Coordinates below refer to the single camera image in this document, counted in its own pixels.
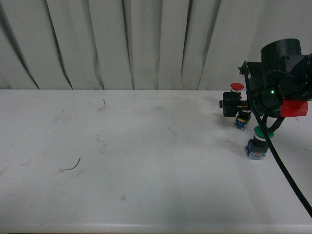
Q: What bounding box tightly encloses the black cable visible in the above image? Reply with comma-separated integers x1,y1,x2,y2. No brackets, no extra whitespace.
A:
242,62,312,219

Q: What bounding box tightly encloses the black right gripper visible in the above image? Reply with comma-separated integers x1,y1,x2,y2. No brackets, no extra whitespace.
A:
219,62,268,117

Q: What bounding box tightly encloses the red push button switch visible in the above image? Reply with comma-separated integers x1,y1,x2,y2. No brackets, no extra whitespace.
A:
230,82,244,93

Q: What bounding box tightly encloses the white curtain backdrop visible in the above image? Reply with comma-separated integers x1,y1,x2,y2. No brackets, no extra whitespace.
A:
0,0,312,90

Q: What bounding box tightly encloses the red camera mount block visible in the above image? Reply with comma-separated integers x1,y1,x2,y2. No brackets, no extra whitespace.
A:
280,99,309,117

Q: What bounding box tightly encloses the yellow push button switch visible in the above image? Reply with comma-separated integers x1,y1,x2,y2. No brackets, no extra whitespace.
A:
234,110,251,131

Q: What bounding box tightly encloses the green push button switch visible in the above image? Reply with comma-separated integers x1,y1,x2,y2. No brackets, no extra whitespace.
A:
245,126,269,160

